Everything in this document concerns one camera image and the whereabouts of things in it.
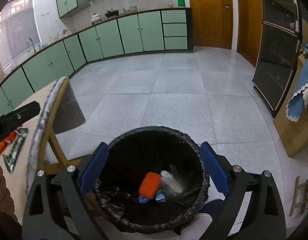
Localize white cooking pot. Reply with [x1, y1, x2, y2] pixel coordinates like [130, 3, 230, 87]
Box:
[91, 14, 102, 25]

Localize sink faucet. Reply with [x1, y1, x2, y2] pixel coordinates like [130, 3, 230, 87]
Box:
[27, 37, 37, 54]

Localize black wok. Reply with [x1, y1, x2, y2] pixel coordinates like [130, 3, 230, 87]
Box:
[105, 9, 119, 20]

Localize wooden door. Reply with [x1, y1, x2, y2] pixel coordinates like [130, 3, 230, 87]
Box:
[237, 0, 263, 66]
[189, 0, 233, 49]

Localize orange foam fruit net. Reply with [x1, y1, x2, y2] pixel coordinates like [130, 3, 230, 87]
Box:
[138, 172, 162, 199]

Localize black glass cabinet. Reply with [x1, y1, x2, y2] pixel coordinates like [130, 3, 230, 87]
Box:
[252, 0, 303, 116]

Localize black trash bin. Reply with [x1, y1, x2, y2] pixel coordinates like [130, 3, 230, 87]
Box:
[94, 126, 209, 234]

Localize green lower kitchen cabinets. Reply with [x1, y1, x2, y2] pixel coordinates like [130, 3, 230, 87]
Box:
[0, 8, 194, 116]

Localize person's left hand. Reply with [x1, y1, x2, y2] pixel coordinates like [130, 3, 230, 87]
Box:
[0, 166, 14, 216]

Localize green white torn packet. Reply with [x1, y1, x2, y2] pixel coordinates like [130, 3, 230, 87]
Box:
[3, 127, 29, 174]

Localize white tissue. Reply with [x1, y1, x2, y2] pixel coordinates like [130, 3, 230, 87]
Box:
[160, 170, 186, 195]

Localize blue white cloth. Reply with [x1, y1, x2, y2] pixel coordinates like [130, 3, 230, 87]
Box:
[285, 44, 308, 122]

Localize blue plastic bag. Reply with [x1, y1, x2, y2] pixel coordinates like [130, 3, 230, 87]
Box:
[138, 190, 166, 204]

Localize small wooden stool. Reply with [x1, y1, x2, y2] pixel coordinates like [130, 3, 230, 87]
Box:
[289, 176, 308, 217]

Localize window with blinds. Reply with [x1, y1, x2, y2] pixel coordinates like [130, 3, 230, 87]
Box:
[0, 0, 40, 68]

